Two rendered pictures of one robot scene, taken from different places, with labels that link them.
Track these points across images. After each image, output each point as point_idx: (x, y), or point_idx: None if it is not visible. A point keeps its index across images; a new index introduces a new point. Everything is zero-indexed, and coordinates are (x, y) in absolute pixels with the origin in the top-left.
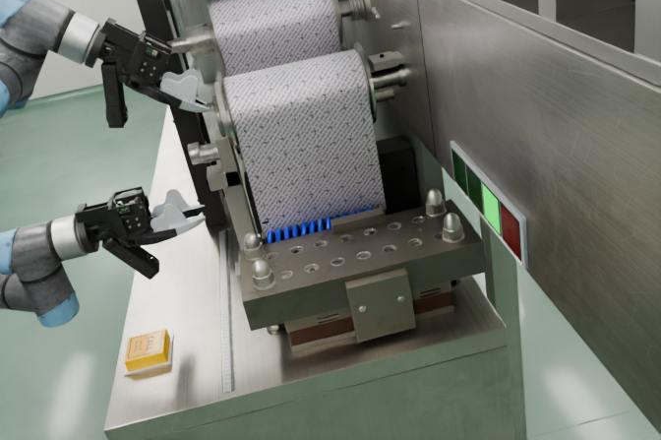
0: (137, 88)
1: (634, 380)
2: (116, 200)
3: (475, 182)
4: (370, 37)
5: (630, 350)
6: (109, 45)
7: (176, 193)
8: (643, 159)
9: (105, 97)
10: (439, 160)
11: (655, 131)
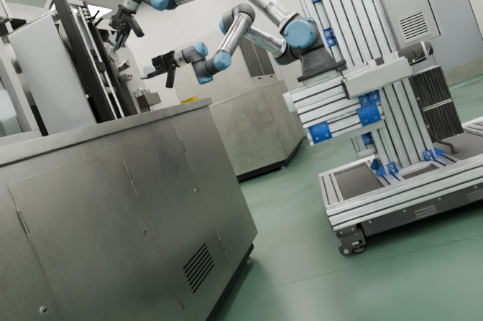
0: (129, 29)
1: (134, 87)
2: (161, 56)
3: None
4: (20, 81)
5: (131, 83)
6: (126, 11)
7: (144, 68)
8: (121, 57)
9: (139, 25)
10: (87, 96)
11: (121, 53)
